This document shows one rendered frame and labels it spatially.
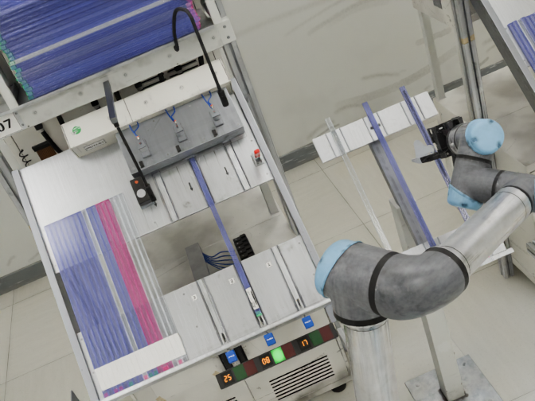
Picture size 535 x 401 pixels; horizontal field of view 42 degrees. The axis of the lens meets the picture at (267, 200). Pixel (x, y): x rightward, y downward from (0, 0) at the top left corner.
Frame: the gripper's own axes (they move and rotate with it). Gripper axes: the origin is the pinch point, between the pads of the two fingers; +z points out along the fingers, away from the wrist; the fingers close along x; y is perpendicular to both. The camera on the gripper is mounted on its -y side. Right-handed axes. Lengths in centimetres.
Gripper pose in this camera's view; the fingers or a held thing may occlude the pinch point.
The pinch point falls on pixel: (439, 151)
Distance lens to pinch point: 185.1
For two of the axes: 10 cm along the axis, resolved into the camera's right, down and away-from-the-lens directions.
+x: -9.2, 3.9, -0.5
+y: -3.9, -9.2, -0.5
